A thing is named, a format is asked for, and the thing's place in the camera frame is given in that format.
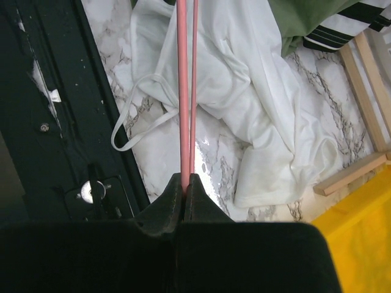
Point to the yellow plastic tray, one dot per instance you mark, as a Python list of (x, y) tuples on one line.
[(357, 230)]

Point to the green graphic tank top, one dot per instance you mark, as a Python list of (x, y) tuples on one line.
[(242, 29)]

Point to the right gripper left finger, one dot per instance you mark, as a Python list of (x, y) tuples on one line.
[(129, 255)]

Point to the pink wire hanger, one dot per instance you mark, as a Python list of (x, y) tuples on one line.
[(187, 91)]

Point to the wooden clothes rack frame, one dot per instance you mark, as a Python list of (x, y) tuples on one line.
[(381, 155)]

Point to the striped cloth right of top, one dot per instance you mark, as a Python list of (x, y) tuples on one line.
[(339, 29)]

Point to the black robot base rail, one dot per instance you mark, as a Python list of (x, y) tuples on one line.
[(58, 112)]

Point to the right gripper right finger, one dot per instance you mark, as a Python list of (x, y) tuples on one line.
[(220, 255)]

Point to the white tank top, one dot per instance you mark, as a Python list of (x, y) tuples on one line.
[(261, 102)]

